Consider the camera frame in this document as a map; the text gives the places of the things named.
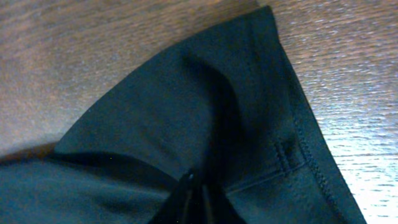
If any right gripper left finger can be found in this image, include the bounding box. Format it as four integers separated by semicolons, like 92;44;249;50
148;170;199;224

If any black leggings red-grey waistband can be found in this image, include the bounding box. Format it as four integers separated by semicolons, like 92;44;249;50
1;6;364;223

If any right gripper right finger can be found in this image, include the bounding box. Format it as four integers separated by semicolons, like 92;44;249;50
200;182;246;224

